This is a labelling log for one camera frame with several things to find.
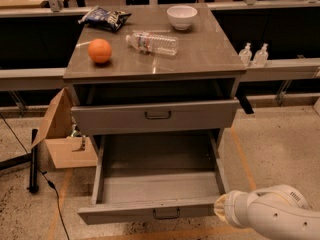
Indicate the cream foam gripper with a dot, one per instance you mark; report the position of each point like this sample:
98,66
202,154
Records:
230,206

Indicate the grey drawer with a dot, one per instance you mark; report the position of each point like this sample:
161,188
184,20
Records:
160,117
156,176

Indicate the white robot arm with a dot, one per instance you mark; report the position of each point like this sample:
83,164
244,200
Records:
279,212

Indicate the grey top drawer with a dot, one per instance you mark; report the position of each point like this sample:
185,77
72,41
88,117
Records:
160,117

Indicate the grey drawer cabinet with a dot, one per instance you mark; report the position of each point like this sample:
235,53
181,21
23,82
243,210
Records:
205,68

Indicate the left clear pump bottle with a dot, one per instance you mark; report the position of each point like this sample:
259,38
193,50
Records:
245,54

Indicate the clear pump bottle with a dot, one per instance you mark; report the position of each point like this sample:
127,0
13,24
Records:
245,54
261,56

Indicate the right clear pump bottle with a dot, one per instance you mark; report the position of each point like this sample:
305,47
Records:
261,56

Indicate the brown cardboard box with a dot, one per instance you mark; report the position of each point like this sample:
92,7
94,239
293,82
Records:
55,131

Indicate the clear plastic water bottle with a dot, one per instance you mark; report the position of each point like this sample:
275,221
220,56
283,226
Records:
153,43

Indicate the black floor stand bar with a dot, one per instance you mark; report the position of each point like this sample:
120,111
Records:
33,177

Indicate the white bowl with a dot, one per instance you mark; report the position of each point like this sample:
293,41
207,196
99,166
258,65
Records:
181,17

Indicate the orange ball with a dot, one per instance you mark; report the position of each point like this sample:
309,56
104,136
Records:
99,51

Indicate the blue chip bag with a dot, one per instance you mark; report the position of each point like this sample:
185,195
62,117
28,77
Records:
105,19

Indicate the grey metal railing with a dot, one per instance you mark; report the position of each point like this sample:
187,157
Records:
51,78

